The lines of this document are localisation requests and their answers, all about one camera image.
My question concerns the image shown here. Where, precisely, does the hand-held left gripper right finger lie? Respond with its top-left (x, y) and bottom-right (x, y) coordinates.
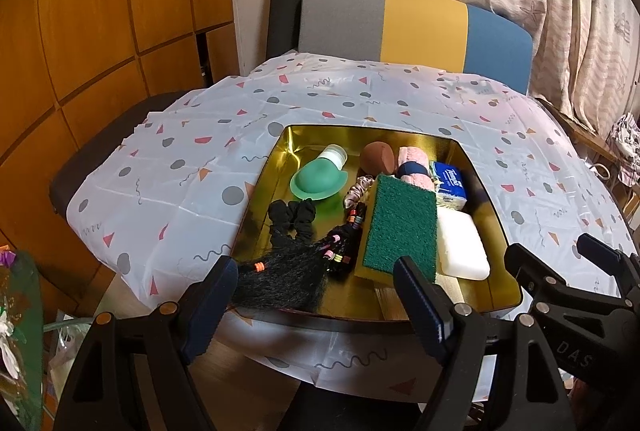
top-left (393, 256), bottom-right (571, 431)

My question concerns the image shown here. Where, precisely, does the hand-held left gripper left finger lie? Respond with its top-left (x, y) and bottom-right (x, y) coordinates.
top-left (52, 255), bottom-right (240, 431)

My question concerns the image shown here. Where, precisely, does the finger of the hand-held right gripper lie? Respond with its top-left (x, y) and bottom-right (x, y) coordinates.
top-left (575, 233), bottom-right (632, 298)
top-left (504, 242), bottom-right (568, 312)

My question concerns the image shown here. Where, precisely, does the black braided beaded hairpiece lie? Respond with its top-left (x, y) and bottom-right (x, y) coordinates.
top-left (231, 206), bottom-right (368, 312)

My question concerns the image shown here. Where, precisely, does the green and yellow sponge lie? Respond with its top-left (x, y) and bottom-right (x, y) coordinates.
top-left (354, 174), bottom-right (440, 286)

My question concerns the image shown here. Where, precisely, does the blue green tissue packet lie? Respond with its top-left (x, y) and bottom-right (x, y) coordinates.
top-left (430, 161), bottom-right (471, 212)

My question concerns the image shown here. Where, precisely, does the black scrunchie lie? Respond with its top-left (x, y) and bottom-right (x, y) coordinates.
top-left (267, 200), bottom-right (317, 244)

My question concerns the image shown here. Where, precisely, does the pink scrunchie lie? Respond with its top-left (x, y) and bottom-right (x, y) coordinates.
top-left (342, 175), bottom-right (376, 212)

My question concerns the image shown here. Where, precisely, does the pink towel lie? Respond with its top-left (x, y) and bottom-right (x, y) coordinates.
top-left (397, 146), bottom-right (436, 192)

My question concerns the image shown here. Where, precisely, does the brown makeup sponge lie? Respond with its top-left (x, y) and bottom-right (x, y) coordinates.
top-left (361, 141), bottom-right (398, 177)

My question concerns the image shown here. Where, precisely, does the gold metal tin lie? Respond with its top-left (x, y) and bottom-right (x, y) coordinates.
top-left (231, 124), bottom-right (524, 322)

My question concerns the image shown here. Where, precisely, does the green silicone bottle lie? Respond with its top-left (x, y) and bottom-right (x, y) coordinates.
top-left (291, 144), bottom-right (349, 201)

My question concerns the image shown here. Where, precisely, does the pile of clothes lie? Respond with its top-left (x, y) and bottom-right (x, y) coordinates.
top-left (607, 112), bottom-right (640, 184)

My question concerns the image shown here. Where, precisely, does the wooden side table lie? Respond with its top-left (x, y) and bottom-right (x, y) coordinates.
top-left (537, 98), bottom-right (618, 162)

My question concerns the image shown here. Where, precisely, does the clear plastic bag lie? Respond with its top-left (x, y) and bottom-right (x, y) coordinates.
top-left (47, 316), bottom-right (98, 387)

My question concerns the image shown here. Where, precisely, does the patterned plastic tablecloth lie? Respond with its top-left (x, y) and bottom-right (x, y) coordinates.
top-left (66, 50), bottom-right (636, 404)

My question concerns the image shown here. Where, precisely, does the artificial flower bouquet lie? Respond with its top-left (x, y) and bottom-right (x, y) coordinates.
top-left (0, 245), bottom-right (46, 417)

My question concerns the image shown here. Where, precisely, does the grey yellow blue chair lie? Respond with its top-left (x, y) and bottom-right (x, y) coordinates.
top-left (298, 0), bottom-right (533, 96)

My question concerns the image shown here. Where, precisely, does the black rolled mat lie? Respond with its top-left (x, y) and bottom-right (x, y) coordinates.
top-left (266, 0), bottom-right (306, 62)

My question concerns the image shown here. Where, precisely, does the wooden wardrobe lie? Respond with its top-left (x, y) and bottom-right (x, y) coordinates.
top-left (0, 0), bottom-right (238, 282)

